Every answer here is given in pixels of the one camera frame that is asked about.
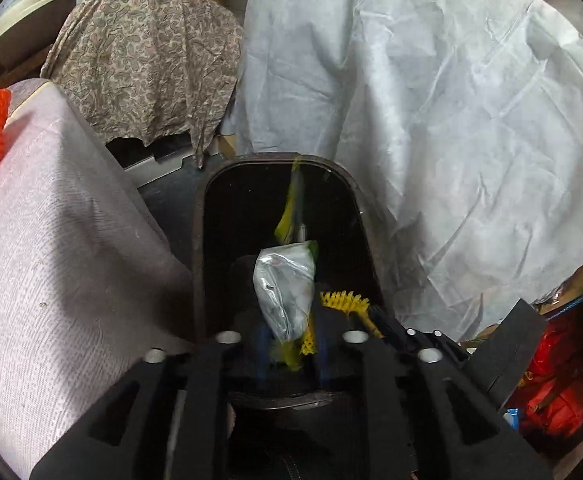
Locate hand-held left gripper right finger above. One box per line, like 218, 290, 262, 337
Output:
316, 310, 555, 480

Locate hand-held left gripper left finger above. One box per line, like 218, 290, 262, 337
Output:
28, 329, 273, 480

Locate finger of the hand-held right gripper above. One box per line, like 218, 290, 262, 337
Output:
354, 307, 471, 365

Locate yellow foam fruit net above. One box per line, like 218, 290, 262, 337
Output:
301, 289, 372, 357

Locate clear plastic packet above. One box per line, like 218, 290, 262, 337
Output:
252, 157, 321, 373

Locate dark brown trash bin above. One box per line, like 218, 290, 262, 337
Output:
191, 155, 387, 411

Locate red plastic bags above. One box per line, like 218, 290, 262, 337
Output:
511, 310, 583, 443

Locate white cover cloth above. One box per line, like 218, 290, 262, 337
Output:
220, 0, 583, 352

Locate pink tablecloth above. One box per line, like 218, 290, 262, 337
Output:
0, 77, 197, 480

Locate paisley patterned cloth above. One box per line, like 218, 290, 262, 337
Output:
40, 0, 245, 169

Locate cream and brown pot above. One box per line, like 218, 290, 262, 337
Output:
0, 0, 79, 73

